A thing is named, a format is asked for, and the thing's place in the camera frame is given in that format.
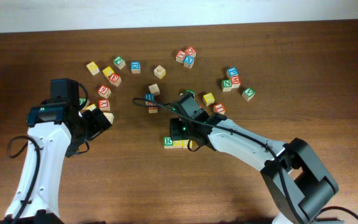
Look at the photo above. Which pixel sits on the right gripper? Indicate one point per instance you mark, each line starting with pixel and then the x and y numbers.
pixel 176 131

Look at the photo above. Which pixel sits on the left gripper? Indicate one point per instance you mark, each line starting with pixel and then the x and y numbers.
pixel 97 121

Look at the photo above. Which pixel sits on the yellow S block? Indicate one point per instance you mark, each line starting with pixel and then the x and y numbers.
pixel 178 144
pixel 187 143

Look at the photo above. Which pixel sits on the green R block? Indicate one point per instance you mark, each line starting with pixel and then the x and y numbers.
pixel 167 143

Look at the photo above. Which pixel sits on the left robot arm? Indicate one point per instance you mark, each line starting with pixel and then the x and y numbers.
pixel 56 130

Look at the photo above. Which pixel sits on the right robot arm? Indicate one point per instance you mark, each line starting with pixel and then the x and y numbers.
pixel 297 180

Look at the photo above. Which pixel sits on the yellow block above B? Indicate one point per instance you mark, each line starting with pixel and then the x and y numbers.
pixel 91 107

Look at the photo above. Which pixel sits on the plain wood green block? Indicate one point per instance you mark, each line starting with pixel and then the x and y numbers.
pixel 110 117

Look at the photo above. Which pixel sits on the red I block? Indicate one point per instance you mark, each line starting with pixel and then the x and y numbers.
pixel 219 108

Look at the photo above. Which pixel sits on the red 6 block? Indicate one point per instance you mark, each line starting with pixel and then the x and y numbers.
pixel 104 91

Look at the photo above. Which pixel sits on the red U block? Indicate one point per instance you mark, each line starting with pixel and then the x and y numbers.
pixel 152 108

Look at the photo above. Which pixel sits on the red E block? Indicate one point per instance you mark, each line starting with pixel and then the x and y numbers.
pixel 115 79

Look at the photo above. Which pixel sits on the green N block right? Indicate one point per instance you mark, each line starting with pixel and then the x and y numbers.
pixel 226 85

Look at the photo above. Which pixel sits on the blue H block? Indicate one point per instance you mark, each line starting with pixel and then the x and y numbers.
pixel 149 96

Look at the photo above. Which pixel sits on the yellow block beside E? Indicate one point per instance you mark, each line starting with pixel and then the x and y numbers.
pixel 108 71

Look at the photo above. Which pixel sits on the yellow block upper left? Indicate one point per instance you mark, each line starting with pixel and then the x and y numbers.
pixel 93 68

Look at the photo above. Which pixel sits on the red M block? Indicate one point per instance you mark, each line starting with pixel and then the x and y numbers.
pixel 235 81

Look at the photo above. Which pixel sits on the green V block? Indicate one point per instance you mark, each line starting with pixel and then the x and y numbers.
pixel 248 94

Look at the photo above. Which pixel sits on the plain wood yellow block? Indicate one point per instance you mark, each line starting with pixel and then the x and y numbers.
pixel 160 72

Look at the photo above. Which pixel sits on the blue X block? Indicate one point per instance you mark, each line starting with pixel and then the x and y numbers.
pixel 188 61

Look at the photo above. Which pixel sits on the blue P block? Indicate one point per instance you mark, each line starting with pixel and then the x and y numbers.
pixel 232 72

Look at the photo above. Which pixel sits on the green P block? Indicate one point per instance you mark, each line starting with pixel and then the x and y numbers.
pixel 119 62

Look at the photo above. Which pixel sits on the red Q block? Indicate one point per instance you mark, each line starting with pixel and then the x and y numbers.
pixel 191 52

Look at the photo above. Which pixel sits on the blue D block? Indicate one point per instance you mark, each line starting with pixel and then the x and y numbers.
pixel 135 67

